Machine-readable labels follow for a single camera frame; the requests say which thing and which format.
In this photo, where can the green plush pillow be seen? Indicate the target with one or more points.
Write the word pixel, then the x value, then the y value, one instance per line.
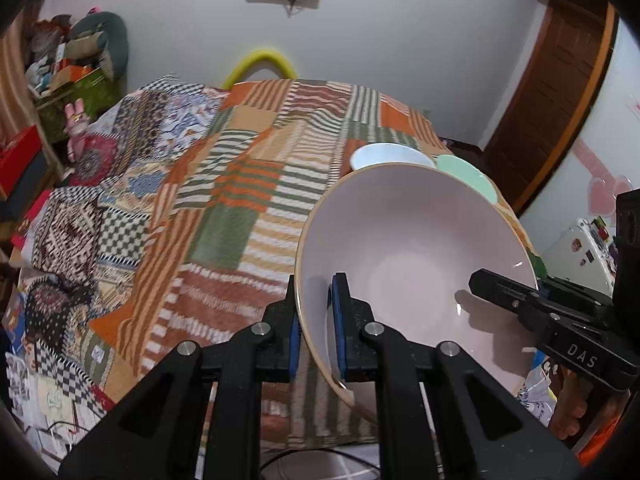
pixel 100 35

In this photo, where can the pink bowl gold rim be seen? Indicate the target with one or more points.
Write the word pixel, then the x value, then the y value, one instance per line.
pixel 408 239

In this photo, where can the red box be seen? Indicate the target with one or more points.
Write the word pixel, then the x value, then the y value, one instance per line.
pixel 16 157

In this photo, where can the person's right hand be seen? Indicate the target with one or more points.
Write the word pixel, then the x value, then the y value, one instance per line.
pixel 570 413

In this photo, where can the mint green bowl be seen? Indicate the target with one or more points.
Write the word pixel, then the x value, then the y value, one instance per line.
pixel 464 171

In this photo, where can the wooden door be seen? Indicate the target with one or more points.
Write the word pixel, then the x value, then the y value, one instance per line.
pixel 562 78

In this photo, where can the striped patchwork blanket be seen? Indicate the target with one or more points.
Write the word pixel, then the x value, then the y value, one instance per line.
pixel 227 218

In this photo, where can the pink rabbit toy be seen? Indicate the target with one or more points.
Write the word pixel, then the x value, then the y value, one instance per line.
pixel 77 123

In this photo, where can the patterned checkered quilt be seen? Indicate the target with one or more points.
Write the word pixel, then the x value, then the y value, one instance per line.
pixel 82 251

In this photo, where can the white box with stickers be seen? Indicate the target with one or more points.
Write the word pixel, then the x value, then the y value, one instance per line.
pixel 580 256

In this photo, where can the striped brown curtain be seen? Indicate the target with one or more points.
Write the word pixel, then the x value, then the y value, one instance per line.
pixel 17 110

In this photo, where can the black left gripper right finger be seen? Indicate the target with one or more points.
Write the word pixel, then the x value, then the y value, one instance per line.
pixel 440 415

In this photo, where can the white bowl black dots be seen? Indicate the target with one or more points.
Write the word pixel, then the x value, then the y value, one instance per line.
pixel 375 154

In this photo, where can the green cardboard box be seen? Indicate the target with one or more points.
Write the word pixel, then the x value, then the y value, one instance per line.
pixel 98 92

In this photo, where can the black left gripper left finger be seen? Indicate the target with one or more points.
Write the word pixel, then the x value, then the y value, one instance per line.
pixel 197 413

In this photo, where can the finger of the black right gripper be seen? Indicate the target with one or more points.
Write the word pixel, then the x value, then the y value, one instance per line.
pixel 519 299

